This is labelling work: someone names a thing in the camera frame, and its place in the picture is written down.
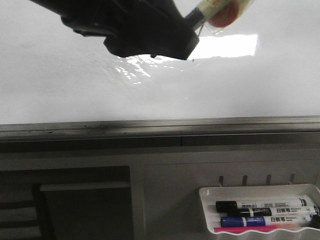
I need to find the black whiteboard marker with tape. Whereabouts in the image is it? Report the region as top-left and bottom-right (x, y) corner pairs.
(185, 0), (253, 35)

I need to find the black capped marker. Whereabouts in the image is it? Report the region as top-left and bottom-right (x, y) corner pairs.
(215, 197), (314, 213)
(227, 206), (320, 217)

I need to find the blue capped marker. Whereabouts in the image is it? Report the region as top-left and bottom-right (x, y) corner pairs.
(220, 214), (315, 228)

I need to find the black object in tray corner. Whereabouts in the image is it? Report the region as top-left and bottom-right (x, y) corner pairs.
(308, 215), (320, 230)

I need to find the dark cabinet panel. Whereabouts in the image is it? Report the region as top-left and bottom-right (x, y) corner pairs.
(33, 181), (134, 240)

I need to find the black capped marker top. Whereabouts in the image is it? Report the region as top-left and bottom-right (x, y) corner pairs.
(215, 197), (314, 213)

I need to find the metal hook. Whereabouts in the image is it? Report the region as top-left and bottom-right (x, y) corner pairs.
(265, 174), (272, 186)
(218, 176), (224, 187)
(242, 175), (248, 187)
(289, 173), (296, 185)

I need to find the black capped marker middle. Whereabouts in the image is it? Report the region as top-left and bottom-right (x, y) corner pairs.
(227, 206), (320, 217)

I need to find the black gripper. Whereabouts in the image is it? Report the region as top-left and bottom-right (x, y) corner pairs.
(33, 0), (199, 60)

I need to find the white plastic marker tray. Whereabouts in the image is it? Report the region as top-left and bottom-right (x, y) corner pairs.
(199, 184), (320, 240)

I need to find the white whiteboard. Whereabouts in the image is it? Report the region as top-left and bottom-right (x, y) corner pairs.
(0, 0), (320, 142)

